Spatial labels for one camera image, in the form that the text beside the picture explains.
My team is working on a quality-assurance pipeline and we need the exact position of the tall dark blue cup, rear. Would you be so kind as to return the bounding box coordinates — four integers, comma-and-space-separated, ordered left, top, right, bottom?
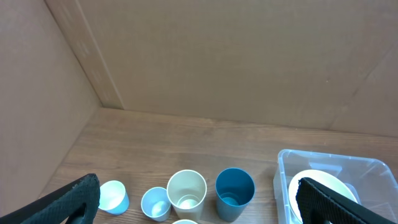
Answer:
215, 167, 256, 222

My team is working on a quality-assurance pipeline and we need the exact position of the clear plastic storage bin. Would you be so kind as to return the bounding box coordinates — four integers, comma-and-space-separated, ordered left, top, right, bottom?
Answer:
273, 149, 397, 223

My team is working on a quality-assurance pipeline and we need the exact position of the tall beige cup, front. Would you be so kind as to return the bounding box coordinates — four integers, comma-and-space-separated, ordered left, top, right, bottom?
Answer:
172, 219, 198, 224

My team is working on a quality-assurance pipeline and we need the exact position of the cream bowl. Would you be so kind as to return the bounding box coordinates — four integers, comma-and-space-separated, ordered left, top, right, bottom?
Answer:
288, 169, 359, 223

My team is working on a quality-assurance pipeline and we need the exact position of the small grey cup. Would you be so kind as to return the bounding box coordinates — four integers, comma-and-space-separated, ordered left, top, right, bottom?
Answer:
141, 187, 172, 222

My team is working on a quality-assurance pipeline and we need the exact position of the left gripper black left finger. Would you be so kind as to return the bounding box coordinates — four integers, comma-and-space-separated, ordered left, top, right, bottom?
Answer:
1, 174, 100, 224

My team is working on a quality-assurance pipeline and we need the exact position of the tall beige cup, rear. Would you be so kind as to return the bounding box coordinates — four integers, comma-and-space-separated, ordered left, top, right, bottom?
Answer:
166, 169, 207, 222

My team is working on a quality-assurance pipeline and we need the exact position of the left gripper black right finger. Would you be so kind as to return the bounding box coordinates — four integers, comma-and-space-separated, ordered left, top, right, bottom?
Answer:
295, 177, 394, 224

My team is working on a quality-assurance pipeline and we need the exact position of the small light blue cup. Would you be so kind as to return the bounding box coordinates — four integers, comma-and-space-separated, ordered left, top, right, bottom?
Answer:
98, 180, 129, 215

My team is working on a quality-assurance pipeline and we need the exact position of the tall beige cup,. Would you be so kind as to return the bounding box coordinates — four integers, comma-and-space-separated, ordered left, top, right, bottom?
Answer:
166, 169, 207, 222
172, 219, 198, 224

